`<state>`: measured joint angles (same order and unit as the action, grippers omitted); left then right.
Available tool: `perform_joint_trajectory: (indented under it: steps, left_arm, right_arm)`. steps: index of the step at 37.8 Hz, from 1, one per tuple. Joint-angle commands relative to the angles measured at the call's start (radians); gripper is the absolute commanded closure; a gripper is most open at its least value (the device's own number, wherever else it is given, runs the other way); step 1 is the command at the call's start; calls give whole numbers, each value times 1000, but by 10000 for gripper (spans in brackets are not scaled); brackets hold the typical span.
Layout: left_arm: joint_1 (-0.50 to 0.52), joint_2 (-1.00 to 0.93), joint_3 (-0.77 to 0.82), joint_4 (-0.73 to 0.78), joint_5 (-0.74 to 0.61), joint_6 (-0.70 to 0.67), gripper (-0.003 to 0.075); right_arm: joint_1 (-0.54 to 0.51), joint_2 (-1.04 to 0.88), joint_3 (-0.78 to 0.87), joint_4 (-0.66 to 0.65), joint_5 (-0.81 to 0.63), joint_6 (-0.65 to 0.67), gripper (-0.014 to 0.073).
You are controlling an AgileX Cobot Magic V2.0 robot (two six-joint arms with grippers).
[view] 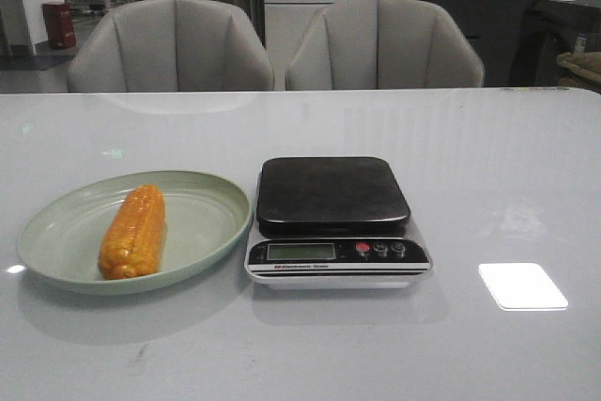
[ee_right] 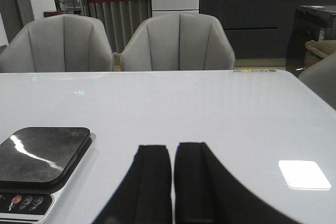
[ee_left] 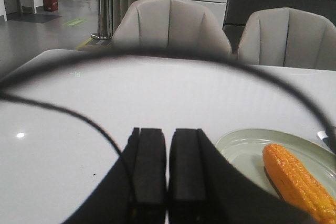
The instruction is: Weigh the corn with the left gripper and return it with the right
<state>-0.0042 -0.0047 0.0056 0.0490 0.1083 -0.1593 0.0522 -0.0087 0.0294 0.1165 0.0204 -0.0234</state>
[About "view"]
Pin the orange corn cob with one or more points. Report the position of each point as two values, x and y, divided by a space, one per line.
132 245

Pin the electronic kitchen scale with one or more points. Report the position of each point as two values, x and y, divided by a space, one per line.
333 222

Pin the right grey armchair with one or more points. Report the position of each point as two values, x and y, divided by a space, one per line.
383 44

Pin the grey armchair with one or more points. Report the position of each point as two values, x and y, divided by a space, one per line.
383 44
172 46

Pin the left grey armchair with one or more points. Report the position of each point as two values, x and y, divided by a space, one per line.
172 46

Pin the light green plate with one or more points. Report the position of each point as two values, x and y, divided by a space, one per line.
206 216

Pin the red trash bin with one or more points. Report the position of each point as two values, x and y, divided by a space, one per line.
59 25

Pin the black glossy appliance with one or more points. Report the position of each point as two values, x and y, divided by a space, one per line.
550 28

